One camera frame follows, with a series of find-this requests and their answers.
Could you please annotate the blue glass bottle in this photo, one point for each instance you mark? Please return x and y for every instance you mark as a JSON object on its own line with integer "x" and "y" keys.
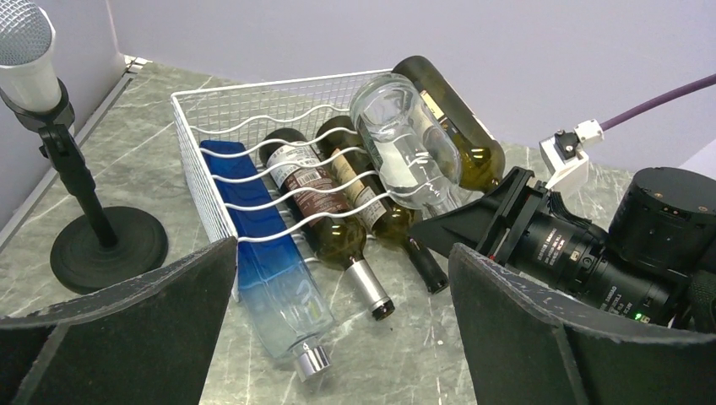
{"x": 287, "y": 309}

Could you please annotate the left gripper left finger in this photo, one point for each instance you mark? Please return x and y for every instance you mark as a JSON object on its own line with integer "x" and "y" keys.
{"x": 147, "y": 340}

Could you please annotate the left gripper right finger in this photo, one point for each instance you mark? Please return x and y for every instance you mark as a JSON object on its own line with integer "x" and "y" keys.
{"x": 527, "y": 344}

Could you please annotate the dark green wine bottle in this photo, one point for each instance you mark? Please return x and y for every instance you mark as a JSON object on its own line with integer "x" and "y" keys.
{"x": 384, "y": 218}

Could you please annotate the black microphone on stand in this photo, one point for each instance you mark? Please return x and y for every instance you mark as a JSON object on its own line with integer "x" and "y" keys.
{"x": 104, "y": 246}

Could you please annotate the clear bottle silver cap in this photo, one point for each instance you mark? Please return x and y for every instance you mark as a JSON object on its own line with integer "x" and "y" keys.
{"x": 417, "y": 163}

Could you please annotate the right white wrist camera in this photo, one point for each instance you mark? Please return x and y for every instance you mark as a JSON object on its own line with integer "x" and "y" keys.
{"x": 565, "y": 157}

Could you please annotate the labelled dark wine bottle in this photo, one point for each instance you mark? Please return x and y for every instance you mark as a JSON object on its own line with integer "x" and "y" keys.
{"x": 336, "y": 242}

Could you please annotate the olive green wine bottle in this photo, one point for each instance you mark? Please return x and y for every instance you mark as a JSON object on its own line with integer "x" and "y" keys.
{"x": 483, "y": 158}

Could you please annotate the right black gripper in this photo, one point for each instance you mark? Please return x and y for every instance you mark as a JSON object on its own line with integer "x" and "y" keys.
{"x": 508, "y": 225}

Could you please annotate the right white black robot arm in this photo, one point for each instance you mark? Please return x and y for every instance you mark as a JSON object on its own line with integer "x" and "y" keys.
{"x": 655, "y": 263}

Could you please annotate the white wire wine rack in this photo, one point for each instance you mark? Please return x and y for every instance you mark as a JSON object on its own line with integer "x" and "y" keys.
{"x": 246, "y": 113}

